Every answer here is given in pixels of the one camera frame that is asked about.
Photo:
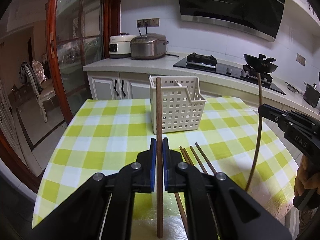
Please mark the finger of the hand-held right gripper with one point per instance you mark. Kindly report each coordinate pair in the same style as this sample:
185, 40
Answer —
303, 121
272, 116

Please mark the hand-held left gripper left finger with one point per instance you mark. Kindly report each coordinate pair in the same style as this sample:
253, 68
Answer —
153, 165

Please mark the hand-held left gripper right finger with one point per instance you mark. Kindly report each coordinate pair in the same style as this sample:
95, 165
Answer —
165, 165

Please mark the brown wooden chopstick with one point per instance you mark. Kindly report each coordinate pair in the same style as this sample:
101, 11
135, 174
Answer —
188, 155
206, 158
183, 153
180, 210
260, 132
159, 105
198, 160

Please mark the white perforated plastic basket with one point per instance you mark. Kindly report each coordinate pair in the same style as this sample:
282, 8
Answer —
180, 110

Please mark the person's right hand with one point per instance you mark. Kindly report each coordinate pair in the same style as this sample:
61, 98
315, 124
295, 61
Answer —
302, 177

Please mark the dark steel pot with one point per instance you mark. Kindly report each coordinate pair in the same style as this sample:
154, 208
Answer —
311, 95

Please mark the metal pan lid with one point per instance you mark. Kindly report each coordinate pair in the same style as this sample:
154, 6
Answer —
293, 88

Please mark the black stove burner grate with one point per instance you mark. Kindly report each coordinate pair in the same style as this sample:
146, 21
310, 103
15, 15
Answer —
252, 73
201, 58

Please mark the stove control knob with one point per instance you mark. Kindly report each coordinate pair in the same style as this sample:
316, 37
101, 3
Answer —
243, 73
228, 70

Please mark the black wok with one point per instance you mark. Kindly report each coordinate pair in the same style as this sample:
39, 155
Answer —
260, 63

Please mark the yellow-green checked tablecloth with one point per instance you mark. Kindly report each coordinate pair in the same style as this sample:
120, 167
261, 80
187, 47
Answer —
100, 130

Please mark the black glass gas cooktop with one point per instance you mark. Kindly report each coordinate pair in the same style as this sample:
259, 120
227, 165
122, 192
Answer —
225, 66

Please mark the white kitchen counter cabinet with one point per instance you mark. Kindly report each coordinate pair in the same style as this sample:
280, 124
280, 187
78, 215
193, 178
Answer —
130, 67

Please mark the silver brown rice cooker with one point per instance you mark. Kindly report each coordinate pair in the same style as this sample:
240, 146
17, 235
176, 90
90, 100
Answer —
147, 46

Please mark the white rice cooker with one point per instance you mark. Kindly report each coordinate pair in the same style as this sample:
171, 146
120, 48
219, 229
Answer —
120, 46

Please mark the black glass range hood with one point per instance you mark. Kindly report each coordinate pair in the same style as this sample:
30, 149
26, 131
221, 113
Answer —
225, 0

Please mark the white ornate dining chair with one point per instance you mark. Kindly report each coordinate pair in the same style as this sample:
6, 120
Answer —
41, 90

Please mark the red wooden glass sliding door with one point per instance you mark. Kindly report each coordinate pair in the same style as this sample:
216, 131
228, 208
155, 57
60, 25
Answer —
75, 55

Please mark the dark garment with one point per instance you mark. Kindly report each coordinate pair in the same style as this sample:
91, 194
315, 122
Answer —
23, 72

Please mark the wall switch plate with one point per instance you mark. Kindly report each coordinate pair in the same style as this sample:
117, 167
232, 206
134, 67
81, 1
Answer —
301, 59

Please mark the cream upper wall cabinet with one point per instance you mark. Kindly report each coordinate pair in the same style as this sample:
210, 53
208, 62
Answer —
303, 0

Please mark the red wooden door frame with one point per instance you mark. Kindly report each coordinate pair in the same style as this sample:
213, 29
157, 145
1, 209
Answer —
17, 160

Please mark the wall power outlet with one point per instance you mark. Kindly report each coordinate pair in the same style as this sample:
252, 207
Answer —
147, 21
140, 22
155, 22

